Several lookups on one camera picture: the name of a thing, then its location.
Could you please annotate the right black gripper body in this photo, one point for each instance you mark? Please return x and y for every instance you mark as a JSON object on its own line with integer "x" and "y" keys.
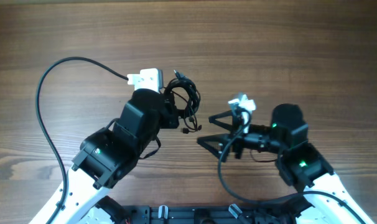
{"x": 259, "y": 137}

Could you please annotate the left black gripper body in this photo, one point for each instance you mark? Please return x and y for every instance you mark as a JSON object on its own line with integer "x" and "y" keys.
{"x": 167, "y": 118}

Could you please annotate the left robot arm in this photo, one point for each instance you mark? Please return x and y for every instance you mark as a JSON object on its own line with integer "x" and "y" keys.
{"x": 108, "y": 155}

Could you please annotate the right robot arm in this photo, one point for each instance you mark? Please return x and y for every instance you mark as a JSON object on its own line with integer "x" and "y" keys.
{"x": 320, "y": 191}

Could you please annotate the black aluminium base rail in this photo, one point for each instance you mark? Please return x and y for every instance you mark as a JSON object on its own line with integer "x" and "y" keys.
{"x": 210, "y": 214}

